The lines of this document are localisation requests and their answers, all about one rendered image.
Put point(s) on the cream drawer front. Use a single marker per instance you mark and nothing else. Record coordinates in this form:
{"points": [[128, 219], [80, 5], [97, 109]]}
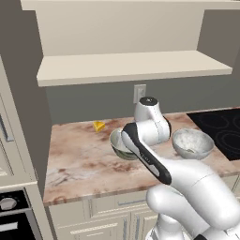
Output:
{"points": [[103, 206]]}

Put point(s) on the white wall socket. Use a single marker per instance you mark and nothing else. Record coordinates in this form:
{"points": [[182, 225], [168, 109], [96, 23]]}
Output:
{"points": [[139, 93]]}

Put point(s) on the black hob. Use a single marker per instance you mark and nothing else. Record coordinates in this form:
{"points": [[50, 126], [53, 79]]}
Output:
{"points": [[218, 131]]}

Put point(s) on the black oven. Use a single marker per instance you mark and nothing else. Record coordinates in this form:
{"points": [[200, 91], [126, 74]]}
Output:
{"points": [[14, 225]]}

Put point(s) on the cream cupboard front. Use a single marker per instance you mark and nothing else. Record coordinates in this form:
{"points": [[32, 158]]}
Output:
{"points": [[93, 236]]}

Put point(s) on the cream tall cabinet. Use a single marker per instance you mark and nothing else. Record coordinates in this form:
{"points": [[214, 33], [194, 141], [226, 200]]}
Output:
{"points": [[18, 162]]}

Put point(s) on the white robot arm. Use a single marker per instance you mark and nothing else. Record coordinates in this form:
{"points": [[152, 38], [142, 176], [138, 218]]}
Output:
{"points": [[190, 187]]}

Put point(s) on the grey white bowl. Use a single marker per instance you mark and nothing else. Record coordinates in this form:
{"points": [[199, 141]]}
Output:
{"points": [[191, 142]]}

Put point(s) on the grey oven knob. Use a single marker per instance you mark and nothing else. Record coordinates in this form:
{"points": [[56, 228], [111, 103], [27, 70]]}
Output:
{"points": [[7, 203]]}

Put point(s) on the yellow cheese wedge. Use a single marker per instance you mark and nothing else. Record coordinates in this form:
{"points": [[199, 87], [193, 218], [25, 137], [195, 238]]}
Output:
{"points": [[99, 126]]}

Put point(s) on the cream wall shelf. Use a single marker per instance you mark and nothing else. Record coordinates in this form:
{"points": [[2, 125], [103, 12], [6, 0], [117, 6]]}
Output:
{"points": [[125, 68], [125, 4]]}

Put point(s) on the grey bowl with green rim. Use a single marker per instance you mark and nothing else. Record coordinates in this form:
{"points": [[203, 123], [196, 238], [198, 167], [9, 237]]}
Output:
{"points": [[116, 142]]}

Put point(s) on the cream cupboard door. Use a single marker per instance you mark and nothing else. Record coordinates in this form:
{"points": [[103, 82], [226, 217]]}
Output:
{"points": [[146, 226], [229, 182]]}

